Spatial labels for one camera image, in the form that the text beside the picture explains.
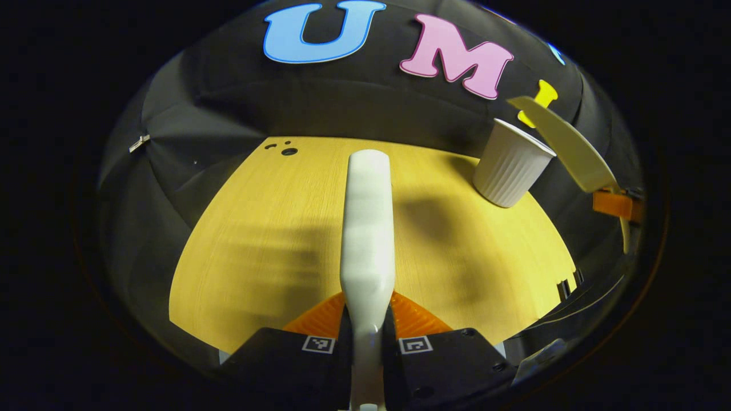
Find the small white broom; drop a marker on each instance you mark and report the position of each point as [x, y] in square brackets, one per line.
[368, 228]

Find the black backdrop cloth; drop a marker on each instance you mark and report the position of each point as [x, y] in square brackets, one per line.
[354, 97]

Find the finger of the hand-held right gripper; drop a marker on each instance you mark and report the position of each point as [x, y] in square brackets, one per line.
[614, 204]

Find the white ribbed garbage bin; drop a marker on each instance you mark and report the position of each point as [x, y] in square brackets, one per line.
[511, 165]

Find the white dustpan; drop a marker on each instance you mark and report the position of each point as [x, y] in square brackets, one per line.
[571, 145]

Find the wooden desktop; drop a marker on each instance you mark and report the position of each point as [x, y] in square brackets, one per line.
[257, 200]

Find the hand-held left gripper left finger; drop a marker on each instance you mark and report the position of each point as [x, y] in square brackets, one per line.
[297, 365]

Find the black desk edge bracket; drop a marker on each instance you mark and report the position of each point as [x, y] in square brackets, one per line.
[570, 284]

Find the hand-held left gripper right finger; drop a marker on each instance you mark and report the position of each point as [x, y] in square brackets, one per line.
[445, 365]

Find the white metal cloth clip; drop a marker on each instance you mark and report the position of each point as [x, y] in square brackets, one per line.
[139, 143]

